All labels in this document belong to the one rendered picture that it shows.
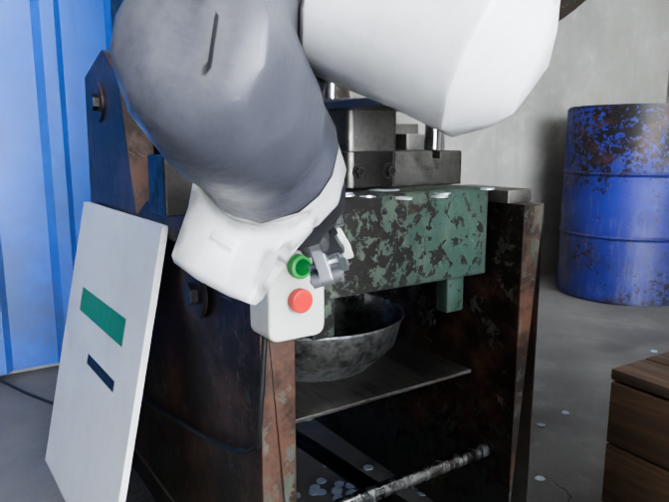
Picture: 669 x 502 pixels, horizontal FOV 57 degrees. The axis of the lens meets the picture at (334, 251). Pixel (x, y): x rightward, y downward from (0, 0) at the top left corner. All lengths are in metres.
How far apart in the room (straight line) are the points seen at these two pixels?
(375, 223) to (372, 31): 0.62
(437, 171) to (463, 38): 0.82
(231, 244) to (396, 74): 0.15
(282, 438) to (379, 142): 0.46
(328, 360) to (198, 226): 0.66
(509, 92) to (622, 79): 3.72
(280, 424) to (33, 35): 1.56
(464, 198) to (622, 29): 3.07
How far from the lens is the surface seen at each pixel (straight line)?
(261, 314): 0.72
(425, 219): 0.97
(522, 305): 1.08
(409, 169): 1.06
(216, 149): 0.28
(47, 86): 2.08
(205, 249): 0.39
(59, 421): 1.53
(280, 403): 0.81
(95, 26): 2.16
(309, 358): 1.02
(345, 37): 0.31
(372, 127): 0.97
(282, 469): 0.85
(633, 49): 4.11
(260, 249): 0.38
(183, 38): 0.27
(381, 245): 0.92
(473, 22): 0.29
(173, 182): 0.73
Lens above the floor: 0.72
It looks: 10 degrees down
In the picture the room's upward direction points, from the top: straight up
